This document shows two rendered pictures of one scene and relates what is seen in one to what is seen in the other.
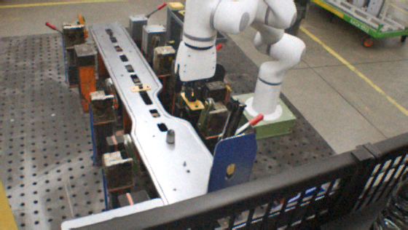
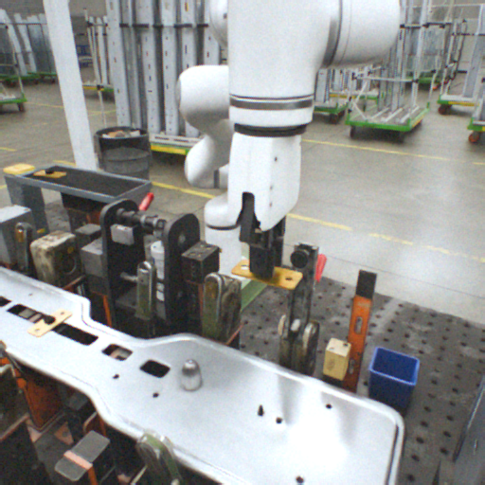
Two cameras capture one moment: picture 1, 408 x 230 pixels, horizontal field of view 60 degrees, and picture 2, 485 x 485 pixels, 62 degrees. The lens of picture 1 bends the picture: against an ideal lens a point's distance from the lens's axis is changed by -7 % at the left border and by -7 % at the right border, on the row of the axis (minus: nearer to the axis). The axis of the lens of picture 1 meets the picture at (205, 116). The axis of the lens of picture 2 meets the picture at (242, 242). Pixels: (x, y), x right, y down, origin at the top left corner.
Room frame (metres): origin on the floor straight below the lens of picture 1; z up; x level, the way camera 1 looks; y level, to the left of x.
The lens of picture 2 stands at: (0.53, 0.29, 1.52)
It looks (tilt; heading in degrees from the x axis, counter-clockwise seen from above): 28 degrees down; 328
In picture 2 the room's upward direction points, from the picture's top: straight up
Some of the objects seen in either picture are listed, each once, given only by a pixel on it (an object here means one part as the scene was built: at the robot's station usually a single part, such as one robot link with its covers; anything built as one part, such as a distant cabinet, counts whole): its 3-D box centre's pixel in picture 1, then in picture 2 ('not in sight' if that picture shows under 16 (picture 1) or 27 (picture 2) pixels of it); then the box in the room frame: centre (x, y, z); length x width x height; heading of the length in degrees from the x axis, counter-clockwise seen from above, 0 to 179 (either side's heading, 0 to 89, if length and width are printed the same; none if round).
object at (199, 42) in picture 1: (199, 36); (271, 109); (0.87, 0.04, 1.45); 0.09 x 0.08 x 0.03; 120
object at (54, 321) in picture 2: (140, 86); (49, 320); (1.27, 0.28, 1.01); 0.08 x 0.04 x 0.01; 120
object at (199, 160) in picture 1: (137, 86); (41, 323); (1.28, 0.29, 1.00); 1.38 x 0.22 x 0.02; 30
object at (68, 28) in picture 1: (75, 55); not in sight; (1.68, 0.73, 0.88); 0.15 x 0.11 x 0.36; 120
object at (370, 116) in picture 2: not in sight; (396, 76); (5.19, -5.68, 0.88); 1.91 x 1.00 x 1.76; 117
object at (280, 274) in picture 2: (192, 99); (266, 270); (0.87, 0.04, 1.26); 0.08 x 0.04 x 0.01; 30
